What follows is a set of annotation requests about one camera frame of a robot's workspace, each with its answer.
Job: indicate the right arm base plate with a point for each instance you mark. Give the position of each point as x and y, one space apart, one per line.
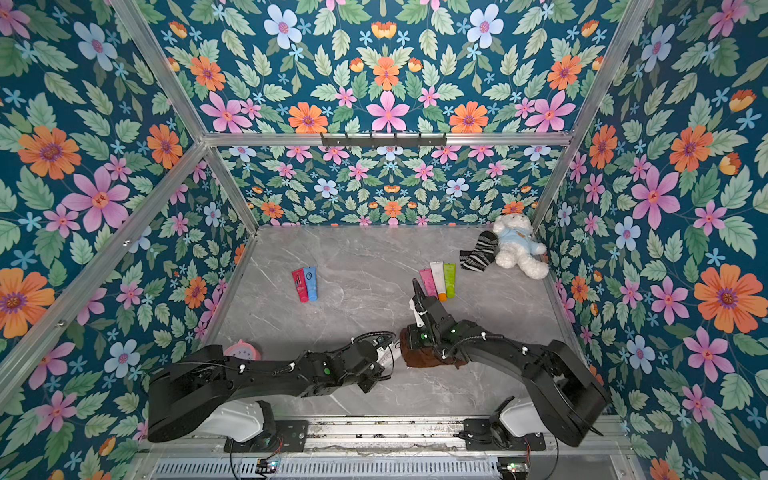
503 433

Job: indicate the white tube orange cap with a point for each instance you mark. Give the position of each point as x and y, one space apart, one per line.
438 275

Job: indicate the striped black white sock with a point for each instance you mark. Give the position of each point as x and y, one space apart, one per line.
482 255

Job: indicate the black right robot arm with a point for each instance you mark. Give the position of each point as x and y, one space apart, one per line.
562 396

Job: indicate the brown cloth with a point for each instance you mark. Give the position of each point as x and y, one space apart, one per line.
425 357

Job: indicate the red Curaprox toothpaste tube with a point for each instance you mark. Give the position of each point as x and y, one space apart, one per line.
301 286

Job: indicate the black hook rail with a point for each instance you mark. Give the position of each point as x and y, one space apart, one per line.
371 140

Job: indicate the white tube red cap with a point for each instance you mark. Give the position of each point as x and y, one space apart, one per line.
392 351

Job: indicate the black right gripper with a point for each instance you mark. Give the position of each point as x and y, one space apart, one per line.
424 321

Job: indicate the pink round object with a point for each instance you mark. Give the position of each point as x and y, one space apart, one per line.
244 351

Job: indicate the white teddy bear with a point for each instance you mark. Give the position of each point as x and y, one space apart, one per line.
517 246

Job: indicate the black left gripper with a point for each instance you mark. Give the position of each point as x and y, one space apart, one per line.
375 377

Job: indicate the blue toothpaste tube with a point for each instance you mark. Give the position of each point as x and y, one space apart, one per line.
310 275

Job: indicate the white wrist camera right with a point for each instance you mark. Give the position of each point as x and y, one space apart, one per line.
416 313

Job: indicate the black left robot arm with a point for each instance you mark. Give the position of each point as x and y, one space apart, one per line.
184 394

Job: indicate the green Curaprox toothpaste tube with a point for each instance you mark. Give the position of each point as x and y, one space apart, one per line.
450 272

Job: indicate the pink Curaprox toothpaste tube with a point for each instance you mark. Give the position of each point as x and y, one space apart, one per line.
428 282

